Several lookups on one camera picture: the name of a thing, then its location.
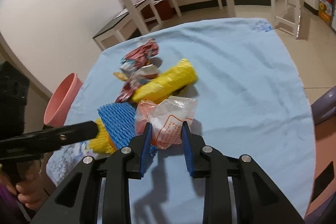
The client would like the white orange printed plastic bag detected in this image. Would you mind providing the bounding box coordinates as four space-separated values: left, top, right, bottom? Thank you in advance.
134 96 198 149

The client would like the blue foam fruit net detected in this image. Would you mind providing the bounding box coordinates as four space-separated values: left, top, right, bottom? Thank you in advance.
97 102 158 159

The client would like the yellow foam fruit net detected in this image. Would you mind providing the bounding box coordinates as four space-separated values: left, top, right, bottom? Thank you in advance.
88 119 117 156

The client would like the yellow plastic wrapper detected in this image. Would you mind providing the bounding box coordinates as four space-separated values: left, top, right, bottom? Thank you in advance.
131 59 198 103

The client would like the red paper wrapper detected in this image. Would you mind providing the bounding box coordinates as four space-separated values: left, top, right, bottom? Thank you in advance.
120 39 159 75

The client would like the pink plastic trash bucket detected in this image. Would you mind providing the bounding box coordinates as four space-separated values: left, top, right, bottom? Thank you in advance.
43 73 83 127

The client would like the left hand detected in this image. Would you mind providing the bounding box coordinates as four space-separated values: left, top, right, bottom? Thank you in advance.
1 160 49 211

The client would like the light blue floral tablecloth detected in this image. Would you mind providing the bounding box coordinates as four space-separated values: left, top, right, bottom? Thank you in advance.
45 16 317 224

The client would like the low white bench black top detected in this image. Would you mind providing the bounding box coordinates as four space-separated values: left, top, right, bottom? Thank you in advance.
93 0 162 51

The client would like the dark red box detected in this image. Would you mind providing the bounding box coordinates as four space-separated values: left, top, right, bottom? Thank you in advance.
141 0 176 22

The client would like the small white stool black top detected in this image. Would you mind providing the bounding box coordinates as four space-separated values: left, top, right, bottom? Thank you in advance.
270 0 304 39

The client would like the colourful cardboard box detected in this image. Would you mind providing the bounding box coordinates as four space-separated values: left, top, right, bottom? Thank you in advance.
318 0 333 26

